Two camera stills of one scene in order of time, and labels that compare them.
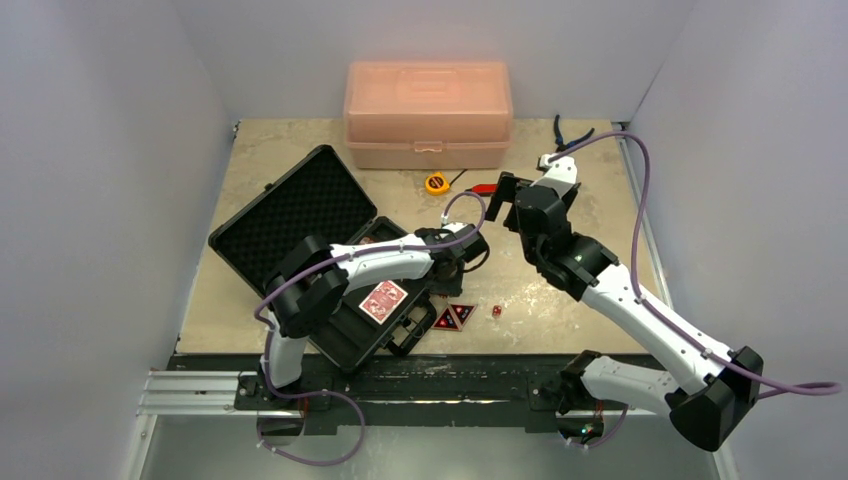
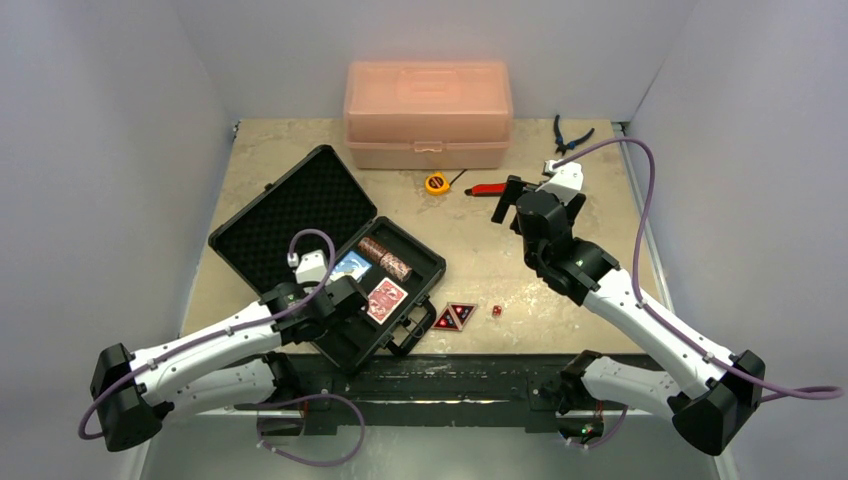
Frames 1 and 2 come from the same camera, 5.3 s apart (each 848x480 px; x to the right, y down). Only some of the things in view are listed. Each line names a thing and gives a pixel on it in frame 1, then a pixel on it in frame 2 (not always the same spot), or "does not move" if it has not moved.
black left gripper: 406,392 does not move
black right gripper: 505,198 does not move
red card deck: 383,302 does not move
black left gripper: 450,289 to 336,322
